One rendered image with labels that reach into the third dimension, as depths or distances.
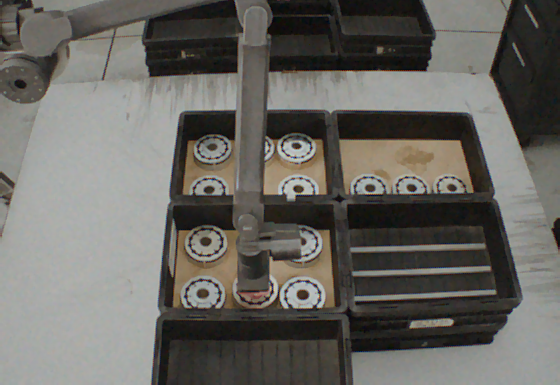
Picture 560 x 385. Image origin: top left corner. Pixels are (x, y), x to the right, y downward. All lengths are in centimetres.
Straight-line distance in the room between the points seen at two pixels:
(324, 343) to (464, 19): 276
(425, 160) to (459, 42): 196
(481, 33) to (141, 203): 251
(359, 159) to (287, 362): 61
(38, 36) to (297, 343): 83
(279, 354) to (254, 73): 61
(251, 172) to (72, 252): 73
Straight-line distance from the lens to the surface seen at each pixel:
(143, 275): 163
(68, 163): 193
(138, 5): 110
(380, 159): 169
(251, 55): 109
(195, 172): 164
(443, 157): 174
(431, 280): 149
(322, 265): 147
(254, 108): 111
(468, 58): 350
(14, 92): 159
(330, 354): 136
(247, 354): 136
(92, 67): 340
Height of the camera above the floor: 207
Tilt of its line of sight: 50 degrees down
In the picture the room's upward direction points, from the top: straight up
